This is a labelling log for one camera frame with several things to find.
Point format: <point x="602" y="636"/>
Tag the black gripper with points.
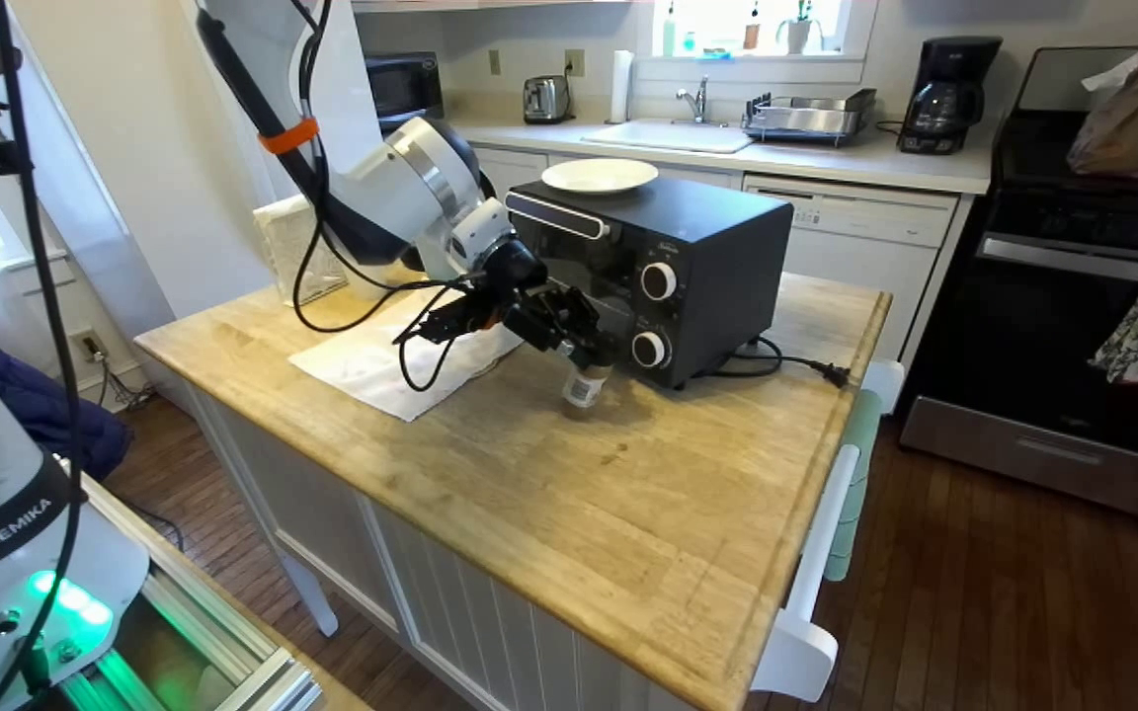
<point x="514" y="290"/>

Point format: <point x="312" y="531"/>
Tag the brown spice bottle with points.
<point x="584" y="387"/>

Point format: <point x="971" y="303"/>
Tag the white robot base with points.
<point x="62" y="564"/>

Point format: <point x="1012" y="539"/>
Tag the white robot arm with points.
<point x="409" y="195"/>

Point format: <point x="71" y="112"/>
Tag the white paper towel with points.
<point x="398" y="372"/>

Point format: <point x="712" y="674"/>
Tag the white kitchen sink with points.
<point x="673" y="136"/>

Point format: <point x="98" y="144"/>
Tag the paper towel roll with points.
<point x="619" y="87"/>

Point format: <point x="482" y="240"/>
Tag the black kitchen stove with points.
<point x="1042" y="277"/>

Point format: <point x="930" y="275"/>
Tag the black toaster oven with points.
<point x="680" y="270"/>

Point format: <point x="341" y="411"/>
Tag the white plate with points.
<point x="600" y="174"/>

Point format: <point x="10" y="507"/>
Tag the silver toaster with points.
<point x="546" y="100"/>

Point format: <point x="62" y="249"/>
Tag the chrome sink faucet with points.
<point x="696" y="100"/>

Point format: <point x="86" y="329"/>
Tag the metal dish rack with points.
<point x="818" y="120"/>

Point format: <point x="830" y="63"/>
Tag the black microwave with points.
<point x="403" y="86"/>

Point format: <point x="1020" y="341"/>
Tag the black coffee maker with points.
<point x="946" y="95"/>

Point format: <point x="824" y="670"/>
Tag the dark blue cloth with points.
<point x="42" y="408"/>

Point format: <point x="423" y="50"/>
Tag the brown paper bag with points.
<point x="1107" y="136"/>

